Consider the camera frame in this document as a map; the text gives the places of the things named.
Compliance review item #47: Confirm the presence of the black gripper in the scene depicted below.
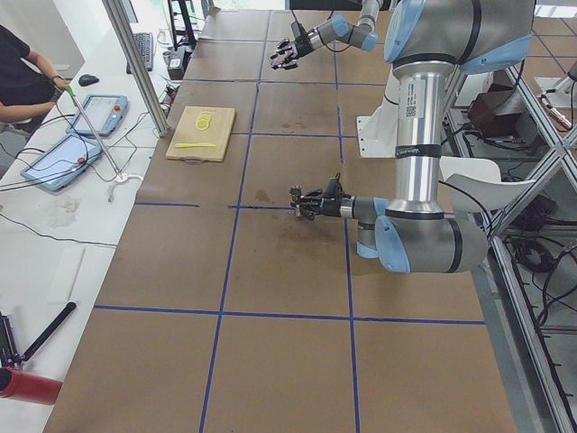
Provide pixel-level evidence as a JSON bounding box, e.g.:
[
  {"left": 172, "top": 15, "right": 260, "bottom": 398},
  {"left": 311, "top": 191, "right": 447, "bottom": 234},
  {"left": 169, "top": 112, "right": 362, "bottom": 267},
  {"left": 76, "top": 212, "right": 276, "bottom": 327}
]
[
  {"left": 270, "top": 34, "right": 315, "bottom": 69},
  {"left": 294, "top": 189, "right": 353, "bottom": 221}
]

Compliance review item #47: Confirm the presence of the white chair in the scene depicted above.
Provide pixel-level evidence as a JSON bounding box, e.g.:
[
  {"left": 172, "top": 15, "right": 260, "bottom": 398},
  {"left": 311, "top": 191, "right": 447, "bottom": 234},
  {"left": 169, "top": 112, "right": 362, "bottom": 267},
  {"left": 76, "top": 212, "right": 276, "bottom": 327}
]
[{"left": 440, "top": 156, "right": 536, "bottom": 212}]

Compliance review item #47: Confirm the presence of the blue teach pendant far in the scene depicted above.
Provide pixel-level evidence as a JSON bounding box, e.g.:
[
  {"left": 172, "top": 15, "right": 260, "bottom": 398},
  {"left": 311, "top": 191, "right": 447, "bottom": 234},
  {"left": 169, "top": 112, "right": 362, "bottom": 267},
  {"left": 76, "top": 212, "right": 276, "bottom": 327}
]
[{"left": 66, "top": 94, "right": 128, "bottom": 138}]

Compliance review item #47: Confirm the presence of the black keyboard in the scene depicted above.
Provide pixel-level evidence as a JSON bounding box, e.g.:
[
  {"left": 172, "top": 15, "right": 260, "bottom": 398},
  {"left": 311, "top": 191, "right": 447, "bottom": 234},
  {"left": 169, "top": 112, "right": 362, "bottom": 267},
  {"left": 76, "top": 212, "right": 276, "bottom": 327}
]
[{"left": 133, "top": 32, "right": 154, "bottom": 71}]

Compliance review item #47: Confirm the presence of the black handheld tool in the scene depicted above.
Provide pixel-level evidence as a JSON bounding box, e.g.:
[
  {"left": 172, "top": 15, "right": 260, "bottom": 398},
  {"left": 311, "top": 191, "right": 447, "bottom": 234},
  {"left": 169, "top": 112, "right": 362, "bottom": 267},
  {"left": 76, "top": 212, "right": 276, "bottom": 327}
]
[{"left": 1, "top": 301, "right": 77, "bottom": 368}]

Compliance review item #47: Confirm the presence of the red bottle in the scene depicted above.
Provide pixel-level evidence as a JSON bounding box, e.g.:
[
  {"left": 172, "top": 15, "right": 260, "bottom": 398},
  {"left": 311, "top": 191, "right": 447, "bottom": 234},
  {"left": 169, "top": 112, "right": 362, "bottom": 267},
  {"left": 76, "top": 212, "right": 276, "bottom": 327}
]
[{"left": 1, "top": 367, "right": 62, "bottom": 405}]

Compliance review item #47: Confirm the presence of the seated man black shirt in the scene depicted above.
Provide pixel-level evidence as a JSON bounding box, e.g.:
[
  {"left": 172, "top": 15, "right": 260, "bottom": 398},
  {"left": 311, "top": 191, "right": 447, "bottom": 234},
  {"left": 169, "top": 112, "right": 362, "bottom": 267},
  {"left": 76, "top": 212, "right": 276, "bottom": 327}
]
[{"left": 1, "top": 26, "right": 69, "bottom": 132}]

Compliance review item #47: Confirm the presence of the steel jigger measuring cup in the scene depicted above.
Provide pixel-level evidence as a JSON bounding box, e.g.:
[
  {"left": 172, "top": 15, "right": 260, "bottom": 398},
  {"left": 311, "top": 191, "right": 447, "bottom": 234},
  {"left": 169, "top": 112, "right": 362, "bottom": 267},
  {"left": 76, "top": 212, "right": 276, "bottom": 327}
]
[{"left": 288, "top": 185, "right": 302, "bottom": 217}]

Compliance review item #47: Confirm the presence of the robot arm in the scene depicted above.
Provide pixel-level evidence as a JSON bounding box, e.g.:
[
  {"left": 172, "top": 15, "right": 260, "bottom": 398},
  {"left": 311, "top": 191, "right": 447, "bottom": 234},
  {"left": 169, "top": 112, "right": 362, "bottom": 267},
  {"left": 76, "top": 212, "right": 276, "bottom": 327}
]
[
  {"left": 270, "top": 0, "right": 397, "bottom": 70},
  {"left": 290, "top": 1, "right": 535, "bottom": 273}
]

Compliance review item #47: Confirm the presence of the aluminium frame post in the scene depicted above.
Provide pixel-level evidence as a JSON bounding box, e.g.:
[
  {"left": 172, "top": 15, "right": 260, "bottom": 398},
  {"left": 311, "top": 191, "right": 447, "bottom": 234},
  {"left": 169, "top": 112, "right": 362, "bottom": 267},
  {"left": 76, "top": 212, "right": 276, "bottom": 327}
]
[{"left": 102, "top": 0, "right": 169, "bottom": 137}]

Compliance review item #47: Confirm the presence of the black computer mouse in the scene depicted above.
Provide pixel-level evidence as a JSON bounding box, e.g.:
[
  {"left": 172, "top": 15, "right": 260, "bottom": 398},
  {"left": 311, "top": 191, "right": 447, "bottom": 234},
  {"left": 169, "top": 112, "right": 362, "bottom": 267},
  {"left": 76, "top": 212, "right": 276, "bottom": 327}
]
[{"left": 78, "top": 74, "right": 100, "bottom": 87}]

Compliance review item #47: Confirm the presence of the blue teach pendant near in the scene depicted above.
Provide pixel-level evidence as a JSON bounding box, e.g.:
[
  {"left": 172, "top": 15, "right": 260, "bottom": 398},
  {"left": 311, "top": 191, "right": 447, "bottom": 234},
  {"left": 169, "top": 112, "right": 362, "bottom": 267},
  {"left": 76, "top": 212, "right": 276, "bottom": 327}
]
[{"left": 20, "top": 134, "right": 102, "bottom": 192}]

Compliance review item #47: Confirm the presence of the bamboo cutting board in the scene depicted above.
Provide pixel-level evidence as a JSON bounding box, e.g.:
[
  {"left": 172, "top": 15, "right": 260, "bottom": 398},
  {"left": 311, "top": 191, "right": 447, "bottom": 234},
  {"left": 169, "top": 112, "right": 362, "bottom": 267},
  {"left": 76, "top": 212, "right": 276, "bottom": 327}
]
[{"left": 166, "top": 106, "right": 235, "bottom": 162}]

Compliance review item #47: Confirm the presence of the metal rod green tip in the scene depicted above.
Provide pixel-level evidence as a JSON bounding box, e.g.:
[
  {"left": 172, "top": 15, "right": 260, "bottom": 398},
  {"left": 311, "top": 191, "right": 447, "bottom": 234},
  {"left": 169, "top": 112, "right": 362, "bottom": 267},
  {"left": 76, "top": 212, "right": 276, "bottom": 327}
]
[{"left": 65, "top": 85, "right": 128, "bottom": 183}]

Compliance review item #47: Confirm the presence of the yellow plastic knife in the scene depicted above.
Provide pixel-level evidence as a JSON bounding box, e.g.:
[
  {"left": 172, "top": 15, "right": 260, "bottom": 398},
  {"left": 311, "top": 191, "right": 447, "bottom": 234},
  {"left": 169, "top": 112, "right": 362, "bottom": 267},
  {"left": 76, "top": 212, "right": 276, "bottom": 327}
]
[{"left": 174, "top": 142, "right": 216, "bottom": 149}]

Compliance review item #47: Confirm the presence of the blue teach pendant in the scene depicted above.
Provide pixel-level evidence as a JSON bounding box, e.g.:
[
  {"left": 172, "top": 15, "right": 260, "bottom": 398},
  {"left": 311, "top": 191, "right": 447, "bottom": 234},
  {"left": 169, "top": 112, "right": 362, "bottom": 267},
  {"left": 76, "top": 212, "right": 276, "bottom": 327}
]
[
  {"left": 66, "top": 94, "right": 128, "bottom": 138},
  {"left": 20, "top": 134, "right": 102, "bottom": 192}
]

